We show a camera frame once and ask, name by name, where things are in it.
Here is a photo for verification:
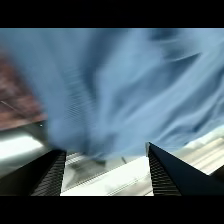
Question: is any blue shirt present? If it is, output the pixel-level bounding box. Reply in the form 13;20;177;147
0;27;224;161

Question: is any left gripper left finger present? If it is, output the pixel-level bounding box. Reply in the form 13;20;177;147
0;148;68;197

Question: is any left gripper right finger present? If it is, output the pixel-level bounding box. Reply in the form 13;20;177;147
145;141;224;197

